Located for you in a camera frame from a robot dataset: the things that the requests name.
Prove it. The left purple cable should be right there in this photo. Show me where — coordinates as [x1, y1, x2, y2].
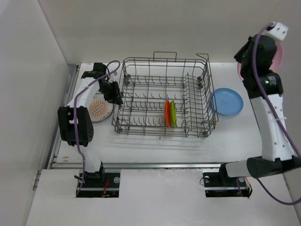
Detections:
[74, 60, 121, 196]

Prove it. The pink plate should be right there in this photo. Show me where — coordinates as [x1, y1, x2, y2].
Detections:
[237, 43, 283, 81]

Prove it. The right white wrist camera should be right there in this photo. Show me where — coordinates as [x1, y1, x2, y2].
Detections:
[267, 22, 289, 42]

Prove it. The green plate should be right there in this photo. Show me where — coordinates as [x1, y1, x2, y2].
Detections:
[170, 100, 177, 128]

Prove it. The blue plate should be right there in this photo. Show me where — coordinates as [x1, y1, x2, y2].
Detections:
[212, 88, 244, 117]

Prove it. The white plate floral pattern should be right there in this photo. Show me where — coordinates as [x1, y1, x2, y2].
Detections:
[88, 93, 115, 123]

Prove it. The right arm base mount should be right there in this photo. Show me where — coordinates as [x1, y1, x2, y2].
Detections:
[199, 170, 253, 198]

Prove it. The orange plate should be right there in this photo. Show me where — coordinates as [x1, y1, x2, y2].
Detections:
[164, 99, 172, 127]

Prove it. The front aluminium rail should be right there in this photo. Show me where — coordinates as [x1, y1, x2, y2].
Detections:
[50, 162, 222, 169]

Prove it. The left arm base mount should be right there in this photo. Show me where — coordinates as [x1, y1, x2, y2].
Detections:
[74, 164, 120, 198]

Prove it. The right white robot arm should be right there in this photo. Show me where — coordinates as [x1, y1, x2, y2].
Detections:
[218, 35, 301, 186]

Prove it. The grey wire dish rack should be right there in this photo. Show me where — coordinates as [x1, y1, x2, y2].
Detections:
[112, 51, 218, 137]

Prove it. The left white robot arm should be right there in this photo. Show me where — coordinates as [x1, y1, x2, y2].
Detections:
[57, 60, 123, 186]

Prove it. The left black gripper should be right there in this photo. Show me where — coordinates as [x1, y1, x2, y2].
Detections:
[98, 80, 123, 105]

